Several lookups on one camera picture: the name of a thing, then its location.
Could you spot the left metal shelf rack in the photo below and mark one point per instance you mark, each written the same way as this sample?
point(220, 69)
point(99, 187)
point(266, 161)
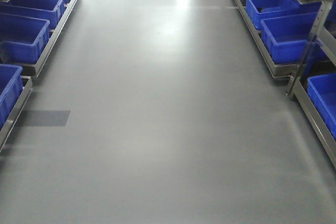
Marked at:
point(31, 71)

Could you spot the metal shelf rack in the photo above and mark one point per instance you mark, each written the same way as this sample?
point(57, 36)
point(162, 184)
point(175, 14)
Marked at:
point(318, 58)
point(31, 71)

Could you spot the right metal shelf rack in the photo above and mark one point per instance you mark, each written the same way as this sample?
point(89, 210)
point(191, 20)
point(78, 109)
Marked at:
point(318, 58)

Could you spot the blue bin right near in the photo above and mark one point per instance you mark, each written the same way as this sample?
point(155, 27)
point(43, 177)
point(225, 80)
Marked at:
point(321, 91)

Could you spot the blue bin left near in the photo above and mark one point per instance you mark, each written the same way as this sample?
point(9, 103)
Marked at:
point(11, 88)

